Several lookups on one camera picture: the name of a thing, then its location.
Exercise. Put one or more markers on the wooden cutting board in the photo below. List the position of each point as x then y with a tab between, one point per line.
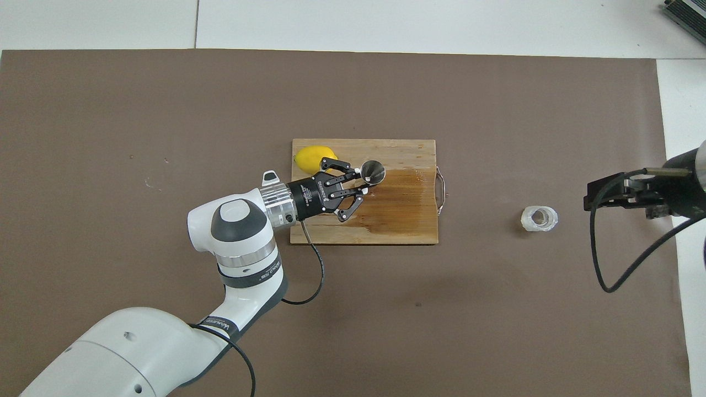
397	220

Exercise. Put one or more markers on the clear plastic cup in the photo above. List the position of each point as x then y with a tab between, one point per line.
539	219

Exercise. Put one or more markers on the steel double jigger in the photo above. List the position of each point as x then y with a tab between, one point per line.
375	172

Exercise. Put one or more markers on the brown paper table mat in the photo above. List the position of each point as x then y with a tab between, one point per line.
496	331

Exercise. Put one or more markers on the yellow lemon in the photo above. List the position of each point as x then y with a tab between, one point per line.
309	157

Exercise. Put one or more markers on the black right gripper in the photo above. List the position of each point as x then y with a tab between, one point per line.
684	193

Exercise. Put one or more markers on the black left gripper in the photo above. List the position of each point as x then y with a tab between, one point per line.
309	198

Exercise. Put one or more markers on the black ribbed device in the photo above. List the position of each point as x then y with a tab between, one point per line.
689	11

